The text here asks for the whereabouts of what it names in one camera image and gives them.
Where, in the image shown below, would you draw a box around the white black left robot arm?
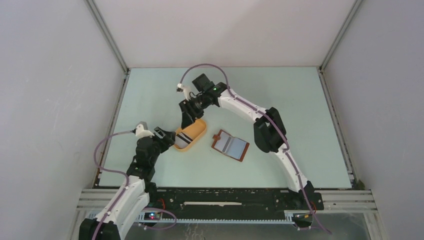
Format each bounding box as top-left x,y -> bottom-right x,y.
78,123 -> 176,240

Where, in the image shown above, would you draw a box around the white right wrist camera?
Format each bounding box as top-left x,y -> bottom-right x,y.
176,83 -> 192,100

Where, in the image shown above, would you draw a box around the brown leather card holder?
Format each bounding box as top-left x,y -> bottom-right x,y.
211,129 -> 250,162

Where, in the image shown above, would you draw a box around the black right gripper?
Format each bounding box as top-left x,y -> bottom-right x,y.
178,93 -> 209,130

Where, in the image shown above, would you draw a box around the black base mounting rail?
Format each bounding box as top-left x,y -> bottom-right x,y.
148,187 -> 324,221

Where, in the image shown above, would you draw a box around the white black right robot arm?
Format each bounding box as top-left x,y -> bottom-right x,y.
177,74 -> 315,209

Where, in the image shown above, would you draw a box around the white striped credit cards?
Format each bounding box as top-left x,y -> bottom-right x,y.
174,132 -> 193,150

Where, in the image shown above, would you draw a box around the orange plastic tray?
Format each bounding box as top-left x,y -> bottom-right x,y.
173,119 -> 207,152

